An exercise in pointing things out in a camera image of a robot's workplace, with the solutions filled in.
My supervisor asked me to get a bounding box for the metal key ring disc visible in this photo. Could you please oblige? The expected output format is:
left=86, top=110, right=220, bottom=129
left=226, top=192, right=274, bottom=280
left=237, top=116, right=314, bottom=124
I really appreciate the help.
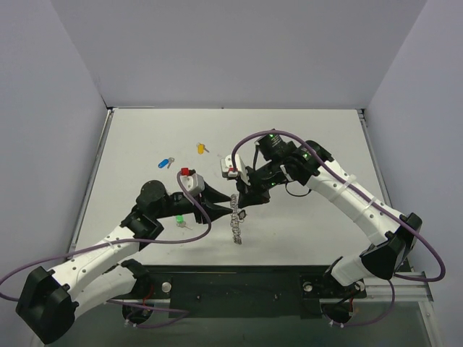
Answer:
left=230, top=194, right=242, bottom=245

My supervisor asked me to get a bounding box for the key with blue tag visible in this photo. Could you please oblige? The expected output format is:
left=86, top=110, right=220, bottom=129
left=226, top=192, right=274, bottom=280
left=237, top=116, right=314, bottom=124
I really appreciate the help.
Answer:
left=158, top=157, right=175, bottom=169

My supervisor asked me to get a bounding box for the black tag with white label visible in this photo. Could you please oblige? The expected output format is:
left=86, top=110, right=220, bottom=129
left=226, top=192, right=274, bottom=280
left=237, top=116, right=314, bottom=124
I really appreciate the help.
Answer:
left=238, top=210, right=247, bottom=221

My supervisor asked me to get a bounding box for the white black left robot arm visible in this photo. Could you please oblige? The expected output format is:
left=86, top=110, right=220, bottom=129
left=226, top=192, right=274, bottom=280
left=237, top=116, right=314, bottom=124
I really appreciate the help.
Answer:
left=16, top=174, right=232, bottom=344

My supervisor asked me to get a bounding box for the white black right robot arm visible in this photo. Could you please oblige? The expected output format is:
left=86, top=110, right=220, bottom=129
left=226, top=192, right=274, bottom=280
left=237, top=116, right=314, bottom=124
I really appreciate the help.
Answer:
left=222, top=130, right=422, bottom=296

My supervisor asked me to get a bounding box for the key with green tag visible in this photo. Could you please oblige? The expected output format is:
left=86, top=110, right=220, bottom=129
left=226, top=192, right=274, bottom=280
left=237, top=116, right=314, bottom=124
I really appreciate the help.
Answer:
left=175, top=215, right=192, bottom=230

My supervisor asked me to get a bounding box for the key with yellow tag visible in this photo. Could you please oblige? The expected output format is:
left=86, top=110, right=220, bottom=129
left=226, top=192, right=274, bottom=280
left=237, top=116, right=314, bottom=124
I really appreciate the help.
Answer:
left=196, top=142, right=209, bottom=155

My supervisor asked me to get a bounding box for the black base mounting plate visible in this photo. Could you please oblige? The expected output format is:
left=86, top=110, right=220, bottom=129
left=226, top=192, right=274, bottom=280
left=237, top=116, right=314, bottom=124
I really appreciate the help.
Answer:
left=118, top=265, right=366, bottom=319

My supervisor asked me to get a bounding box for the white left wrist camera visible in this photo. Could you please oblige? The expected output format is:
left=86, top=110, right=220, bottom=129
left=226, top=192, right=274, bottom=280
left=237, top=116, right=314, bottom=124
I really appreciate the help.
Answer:
left=177, top=168, right=205, bottom=197

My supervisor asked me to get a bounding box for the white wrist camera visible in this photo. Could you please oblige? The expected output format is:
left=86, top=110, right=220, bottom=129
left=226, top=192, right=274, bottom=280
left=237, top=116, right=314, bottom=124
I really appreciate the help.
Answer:
left=220, top=154, right=250, bottom=185
left=177, top=168, right=205, bottom=197

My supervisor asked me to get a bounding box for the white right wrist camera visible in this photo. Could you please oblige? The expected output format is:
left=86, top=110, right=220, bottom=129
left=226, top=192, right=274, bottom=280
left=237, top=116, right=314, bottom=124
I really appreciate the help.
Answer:
left=220, top=154, right=250, bottom=185

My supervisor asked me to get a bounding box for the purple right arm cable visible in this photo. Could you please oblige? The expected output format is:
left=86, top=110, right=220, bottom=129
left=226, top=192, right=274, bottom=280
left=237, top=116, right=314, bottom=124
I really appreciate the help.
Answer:
left=231, top=132, right=446, bottom=328

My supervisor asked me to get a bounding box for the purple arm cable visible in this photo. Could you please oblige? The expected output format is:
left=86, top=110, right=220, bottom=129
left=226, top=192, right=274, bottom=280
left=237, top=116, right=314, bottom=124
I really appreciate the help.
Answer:
left=231, top=132, right=446, bottom=328
left=0, top=171, right=213, bottom=328

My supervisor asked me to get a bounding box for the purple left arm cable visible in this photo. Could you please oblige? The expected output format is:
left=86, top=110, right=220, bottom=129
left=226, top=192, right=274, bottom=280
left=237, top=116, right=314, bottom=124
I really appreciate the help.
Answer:
left=0, top=171, right=213, bottom=328

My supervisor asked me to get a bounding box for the aluminium front frame rail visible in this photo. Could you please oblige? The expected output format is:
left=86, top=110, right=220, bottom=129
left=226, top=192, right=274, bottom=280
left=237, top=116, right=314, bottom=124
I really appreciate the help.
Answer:
left=43, top=273, right=435, bottom=304

